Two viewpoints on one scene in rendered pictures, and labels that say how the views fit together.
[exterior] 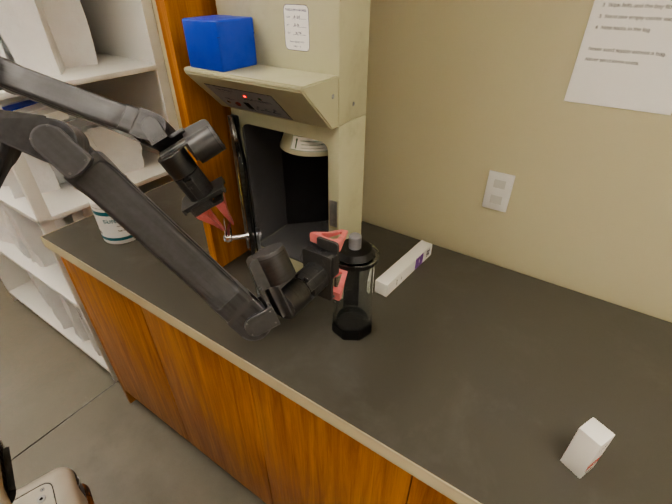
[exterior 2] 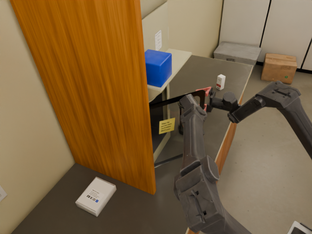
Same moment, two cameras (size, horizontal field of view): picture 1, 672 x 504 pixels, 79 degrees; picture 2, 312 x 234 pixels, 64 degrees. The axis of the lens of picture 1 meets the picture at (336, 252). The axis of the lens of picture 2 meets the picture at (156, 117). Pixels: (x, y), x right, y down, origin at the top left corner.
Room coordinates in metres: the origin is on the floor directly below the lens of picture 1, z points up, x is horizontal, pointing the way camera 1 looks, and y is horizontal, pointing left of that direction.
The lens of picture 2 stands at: (1.02, 1.05, 2.02)
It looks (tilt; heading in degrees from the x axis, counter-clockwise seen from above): 41 degrees down; 265
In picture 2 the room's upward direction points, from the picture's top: 4 degrees counter-clockwise
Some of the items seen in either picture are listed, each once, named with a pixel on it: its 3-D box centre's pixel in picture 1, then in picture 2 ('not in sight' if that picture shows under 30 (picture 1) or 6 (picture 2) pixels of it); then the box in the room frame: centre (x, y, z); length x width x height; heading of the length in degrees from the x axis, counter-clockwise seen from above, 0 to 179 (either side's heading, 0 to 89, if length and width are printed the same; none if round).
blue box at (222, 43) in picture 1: (221, 42); (154, 68); (0.94, 0.24, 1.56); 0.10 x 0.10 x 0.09; 56
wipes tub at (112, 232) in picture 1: (117, 215); not in sight; (1.17, 0.72, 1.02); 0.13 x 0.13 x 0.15
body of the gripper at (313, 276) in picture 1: (311, 280); (216, 102); (0.60, 0.05, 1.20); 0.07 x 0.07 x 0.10; 56
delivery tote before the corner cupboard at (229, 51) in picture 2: not in sight; (236, 60); (-0.53, -2.16, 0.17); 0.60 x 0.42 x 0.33; 144
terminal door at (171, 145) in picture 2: (246, 215); (174, 132); (0.86, 0.22, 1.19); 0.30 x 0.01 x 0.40; 15
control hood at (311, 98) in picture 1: (260, 96); (165, 77); (0.88, 0.16, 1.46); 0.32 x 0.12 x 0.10; 56
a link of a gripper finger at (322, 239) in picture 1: (332, 247); (204, 94); (0.66, 0.01, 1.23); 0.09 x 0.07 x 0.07; 146
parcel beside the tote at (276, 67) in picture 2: not in sight; (278, 68); (-1.03, -1.85, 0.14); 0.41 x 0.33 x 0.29; 152
